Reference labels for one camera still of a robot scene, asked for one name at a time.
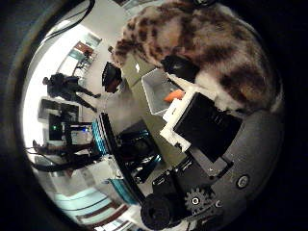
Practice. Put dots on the leopard print plush toy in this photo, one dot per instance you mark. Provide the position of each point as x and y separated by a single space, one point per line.
205 48

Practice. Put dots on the standing person in dark clothes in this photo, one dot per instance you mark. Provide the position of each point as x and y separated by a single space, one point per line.
65 86

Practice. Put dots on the orange plush carrot toy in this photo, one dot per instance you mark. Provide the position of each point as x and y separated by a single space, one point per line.
174 95

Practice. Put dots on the grey plastic container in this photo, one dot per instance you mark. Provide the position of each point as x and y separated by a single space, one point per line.
157 89

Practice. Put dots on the black chair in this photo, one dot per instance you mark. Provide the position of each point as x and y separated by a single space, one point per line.
111 77

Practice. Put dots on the black computer monitor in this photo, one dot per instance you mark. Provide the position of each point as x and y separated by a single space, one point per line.
56 127

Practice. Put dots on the black metal equipment rack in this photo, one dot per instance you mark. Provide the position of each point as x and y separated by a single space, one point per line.
128 154

